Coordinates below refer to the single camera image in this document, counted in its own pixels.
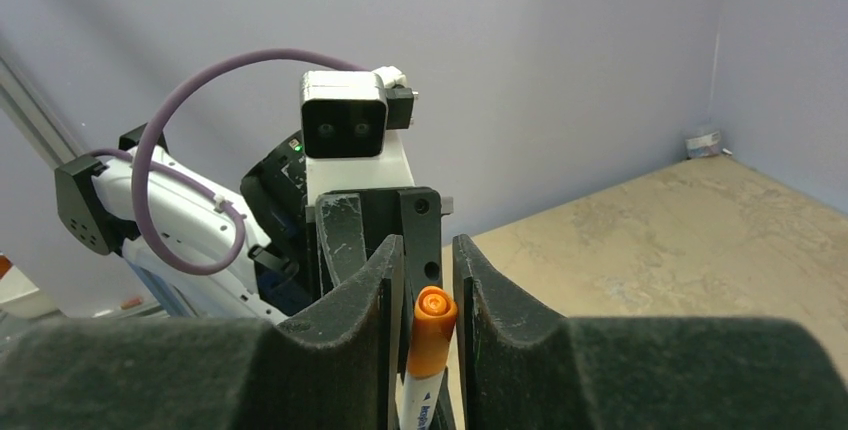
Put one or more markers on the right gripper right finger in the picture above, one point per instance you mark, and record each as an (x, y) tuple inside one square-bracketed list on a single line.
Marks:
[(526, 366)]

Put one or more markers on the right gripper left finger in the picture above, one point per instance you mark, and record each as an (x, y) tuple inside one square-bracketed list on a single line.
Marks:
[(332, 366)]

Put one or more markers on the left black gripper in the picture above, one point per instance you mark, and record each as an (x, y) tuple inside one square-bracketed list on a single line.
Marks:
[(397, 235)]

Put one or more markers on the orange pen cap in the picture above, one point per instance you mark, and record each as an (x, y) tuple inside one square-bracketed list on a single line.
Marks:
[(434, 318)]

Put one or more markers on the white pen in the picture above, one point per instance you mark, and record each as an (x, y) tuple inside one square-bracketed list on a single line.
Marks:
[(418, 401)]

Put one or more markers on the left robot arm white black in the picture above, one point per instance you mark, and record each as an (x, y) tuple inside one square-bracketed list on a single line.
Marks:
[(294, 230)]

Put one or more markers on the tape roll in corner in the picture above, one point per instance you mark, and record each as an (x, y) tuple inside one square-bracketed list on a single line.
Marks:
[(703, 143)]

